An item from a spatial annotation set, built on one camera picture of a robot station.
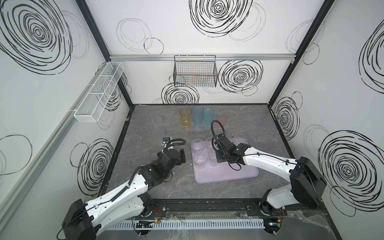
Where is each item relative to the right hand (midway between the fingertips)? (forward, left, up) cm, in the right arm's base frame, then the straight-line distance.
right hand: (217, 156), depth 86 cm
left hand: (-1, +22, +8) cm, 23 cm away
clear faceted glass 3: (0, +10, -4) cm, 11 cm away
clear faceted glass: (+14, -17, -3) cm, 22 cm away
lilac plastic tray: (-6, +6, -6) cm, 10 cm away
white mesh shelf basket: (+11, +64, +28) cm, 70 cm away
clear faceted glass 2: (+8, +11, -3) cm, 14 cm away
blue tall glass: (+30, +11, +5) cm, 32 cm away
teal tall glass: (+30, +4, +3) cm, 30 cm away
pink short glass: (+31, -7, -4) cm, 32 cm away
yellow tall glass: (+28, +19, +7) cm, 35 cm away
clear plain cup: (-4, +3, +5) cm, 7 cm away
